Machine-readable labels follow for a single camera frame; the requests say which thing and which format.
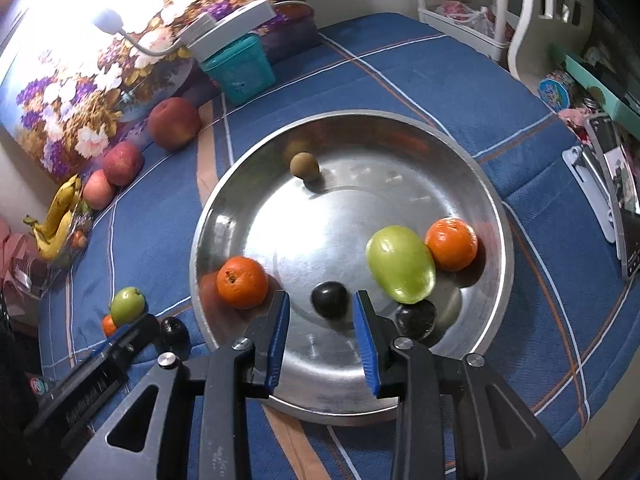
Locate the teal tray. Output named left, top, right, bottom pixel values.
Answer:
left=550, top=42, right=640, bottom=131

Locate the large dark red apple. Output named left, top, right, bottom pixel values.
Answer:
left=147, top=97, right=202, bottom=151

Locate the colourful round tin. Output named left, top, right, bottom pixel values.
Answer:
left=537, top=72, right=583, bottom=111

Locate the large orange tangerine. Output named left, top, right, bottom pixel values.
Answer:
left=425, top=217, right=479, bottom=272

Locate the black smartphone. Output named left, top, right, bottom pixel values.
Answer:
left=584, top=114, right=640, bottom=281

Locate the bunch of yellow bananas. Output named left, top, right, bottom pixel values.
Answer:
left=22, top=175, right=83, bottom=261

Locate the blue plaid tablecloth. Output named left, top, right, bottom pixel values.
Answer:
left=37, top=10, right=640, bottom=480

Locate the small orange tangerine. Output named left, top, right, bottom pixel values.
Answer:
left=216, top=256, right=270, bottom=310

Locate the teal plastic box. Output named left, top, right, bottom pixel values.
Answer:
left=202, top=34, right=277, bottom=106

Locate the pinkish apple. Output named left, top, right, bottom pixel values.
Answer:
left=82, top=169, right=118, bottom=210

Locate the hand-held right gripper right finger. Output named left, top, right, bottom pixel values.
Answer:
left=352, top=289, right=583, bottom=480

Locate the round metal plate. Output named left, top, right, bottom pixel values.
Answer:
left=189, top=109, right=516, bottom=426

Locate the white phone stand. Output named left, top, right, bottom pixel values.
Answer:
left=562, top=145, right=623, bottom=244

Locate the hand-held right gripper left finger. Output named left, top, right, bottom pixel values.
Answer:
left=62, top=290, right=292, bottom=480

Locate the dark purple plum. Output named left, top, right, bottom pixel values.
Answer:
left=159, top=316, right=190, bottom=346
left=310, top=281, right=348, bottom=318
left=395, top=300, right=437, bottom=339

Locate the clear plastic fruit container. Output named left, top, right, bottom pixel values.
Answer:
left=47, top=200, right=98, bottom=281

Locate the floral painting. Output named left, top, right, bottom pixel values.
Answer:
left=0, top=0, right=321, bottom=183

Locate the brown longan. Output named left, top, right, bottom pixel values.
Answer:
left=289, top=151, right=321, bottom=182

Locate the white gooseneck desk lamp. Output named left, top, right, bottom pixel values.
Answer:
left=92, top=0, right=276, bottom=63

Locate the pink floral cloth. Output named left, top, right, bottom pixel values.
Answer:
left=557, top=107, right=591, bottom=142

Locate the white chair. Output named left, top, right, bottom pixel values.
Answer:
left=507, top=0, right=596, bottom=91

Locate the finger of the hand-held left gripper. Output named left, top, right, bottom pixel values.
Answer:
left=99, top=313, right=162, bottom=368

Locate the pink plastic bag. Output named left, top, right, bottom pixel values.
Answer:
left=434, top=0, right=501, bottom=38

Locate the white storage rack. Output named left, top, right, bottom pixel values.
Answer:
left=410, top=0, right=516, bottom=63

